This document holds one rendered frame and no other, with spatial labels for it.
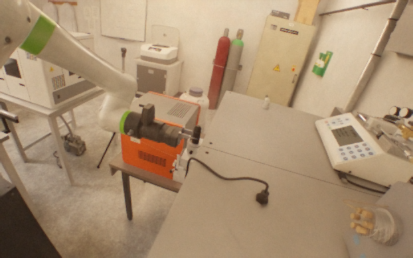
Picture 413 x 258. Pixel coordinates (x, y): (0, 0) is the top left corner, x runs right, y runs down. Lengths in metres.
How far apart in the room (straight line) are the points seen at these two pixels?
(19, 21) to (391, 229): 0.62
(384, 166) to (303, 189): 0.21
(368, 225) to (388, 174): 0.29
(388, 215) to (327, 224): 0.11
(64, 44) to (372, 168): 0.82
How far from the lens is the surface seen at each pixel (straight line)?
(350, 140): 0.57
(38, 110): 1.88
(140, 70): 3.91
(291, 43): 3.62
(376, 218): 0.28
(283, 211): 0.34
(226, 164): 0.37
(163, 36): 4.16
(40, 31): 0.62
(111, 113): 0.72
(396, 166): 0.55
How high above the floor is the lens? 1.67
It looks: 32 degrees down
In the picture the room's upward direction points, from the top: 10 degrees clockwise
